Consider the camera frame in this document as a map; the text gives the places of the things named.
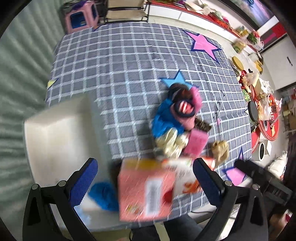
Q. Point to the blue cloth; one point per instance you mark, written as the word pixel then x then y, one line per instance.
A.
pixel 105 196

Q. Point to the white cardboard storage box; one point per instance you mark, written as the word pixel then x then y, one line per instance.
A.
pixel 62 137

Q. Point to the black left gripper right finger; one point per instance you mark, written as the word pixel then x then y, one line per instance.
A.
pixel 251 220

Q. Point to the red patterned carton box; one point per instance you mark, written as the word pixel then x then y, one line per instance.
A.
pixel 151 190

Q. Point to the jar with yellow lid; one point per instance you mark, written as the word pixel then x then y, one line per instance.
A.
pixel 237 66

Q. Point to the grey checked star tablecloth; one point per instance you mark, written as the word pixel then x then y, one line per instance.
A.
pixel 125 64

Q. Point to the pink sock with navy cuff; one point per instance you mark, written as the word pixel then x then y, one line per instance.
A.
pixel 182 108

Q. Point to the leopard print scrunchie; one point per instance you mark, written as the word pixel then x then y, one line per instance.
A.
pixel 202 125

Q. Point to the pink sponge block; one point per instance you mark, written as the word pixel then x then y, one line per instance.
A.
pixel 196 98
pixel 197 142

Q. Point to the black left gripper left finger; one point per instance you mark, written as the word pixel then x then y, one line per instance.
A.
pixel 39 222

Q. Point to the blue fabric piece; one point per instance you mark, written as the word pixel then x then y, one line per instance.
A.
pixel 164 120

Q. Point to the jar with black lid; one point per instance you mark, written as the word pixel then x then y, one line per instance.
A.
pixel 253 111

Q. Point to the cream satin scrunchie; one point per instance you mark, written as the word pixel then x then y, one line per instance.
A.
pixel 171 143

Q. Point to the pink plastic stool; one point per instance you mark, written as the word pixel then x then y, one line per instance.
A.
pixel 82 15

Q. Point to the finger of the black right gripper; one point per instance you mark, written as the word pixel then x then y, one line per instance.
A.
pixel 271 187

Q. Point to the black frame folding chair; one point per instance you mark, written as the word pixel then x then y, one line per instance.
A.
pixel 127 11

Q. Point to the red round tray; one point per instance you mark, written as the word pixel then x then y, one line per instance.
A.
pixel 268 128

